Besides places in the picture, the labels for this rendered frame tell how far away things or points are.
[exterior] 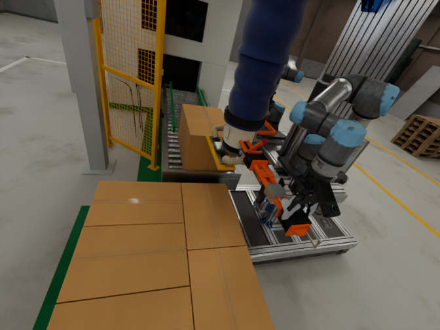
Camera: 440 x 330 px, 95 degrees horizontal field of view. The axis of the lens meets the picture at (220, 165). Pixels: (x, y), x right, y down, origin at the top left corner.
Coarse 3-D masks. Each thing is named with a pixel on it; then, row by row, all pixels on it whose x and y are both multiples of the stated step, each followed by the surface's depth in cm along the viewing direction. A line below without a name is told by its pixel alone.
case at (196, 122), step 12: (192, 108) 192; (204, 108) 199; (216, 108) 207; (180, 120) 205; (192, 120) 171; (204, 120) 177; (216, 120) 182; (180, 132) 202; (192, 132) 155; (204, 132) 160; (180, 144) 199; (192, 144) 158; (204, 144) 160; (192, 156) 165; (204, 156) 168; (192, 168) 173; (204, 168) 176; (216, 168) 180
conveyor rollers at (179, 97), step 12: (168, 96) 309; (180, 96) 321; (192, 96) 335; (168, 108) 275; (180, 108) 287; (168, 120) 248; (168, 132) 227; (168, 144) 207; (168, 156) 193; (180, 156) 196; (180, 168) 182
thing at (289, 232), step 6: (282, 210) 71; (276, 216) 73; (294, 216) 69; (300, 216) 70; (282, 222) 71; (288, 222) 68; (294, 222) 67; (300, 222) 67; (306, 222) 68; (288, 228) 68; (294, 228) 66; (300, 228) 67; (306, 228) 68; (288, 234) 67; (294, 234) 69
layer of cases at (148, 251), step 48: (96, 192) 140; (144, 192) 150; (192, 192) 161; (96, 240) 114; (144, 240) 121; (192, 240) 128; (240, 240) 136; (96, 288) 97; (144, 288) 101; (192, 288) 106; (240, 288) 112
